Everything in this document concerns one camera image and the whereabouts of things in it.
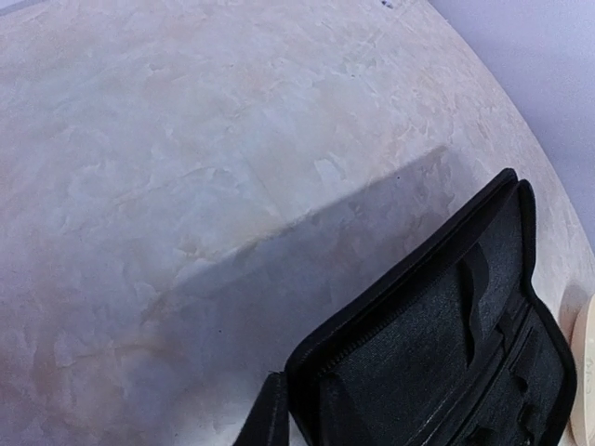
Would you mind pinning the black zippered tool case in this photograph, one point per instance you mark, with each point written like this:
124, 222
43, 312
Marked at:
452, 346

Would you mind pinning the beige round plate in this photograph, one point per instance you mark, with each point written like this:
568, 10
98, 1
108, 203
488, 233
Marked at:
576, 318

